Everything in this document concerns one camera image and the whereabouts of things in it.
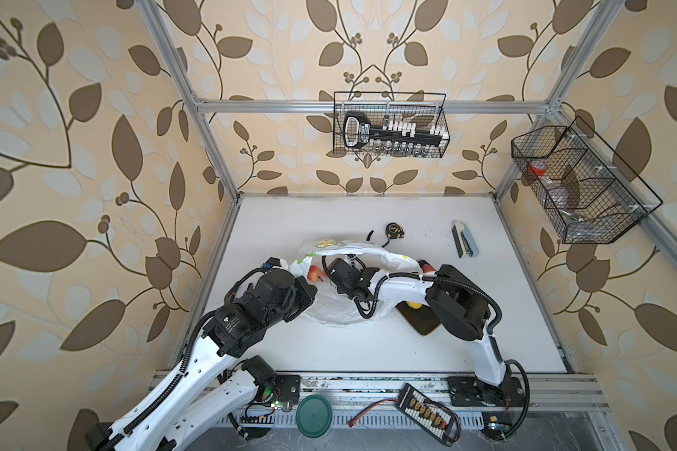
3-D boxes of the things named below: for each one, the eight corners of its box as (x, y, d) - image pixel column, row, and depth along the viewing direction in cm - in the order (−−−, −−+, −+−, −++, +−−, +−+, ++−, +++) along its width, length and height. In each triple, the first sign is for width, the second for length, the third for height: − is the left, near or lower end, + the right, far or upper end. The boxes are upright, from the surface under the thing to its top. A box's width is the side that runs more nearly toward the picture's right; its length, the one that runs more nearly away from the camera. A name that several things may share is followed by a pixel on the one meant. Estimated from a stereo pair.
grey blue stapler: (458, 257, 103) (460, 252, 100) (448, 225, 113) (450, 220, 110) (477, 257, 103) (480, 252, 100) (466, 225, 113) (468, 220, 110)
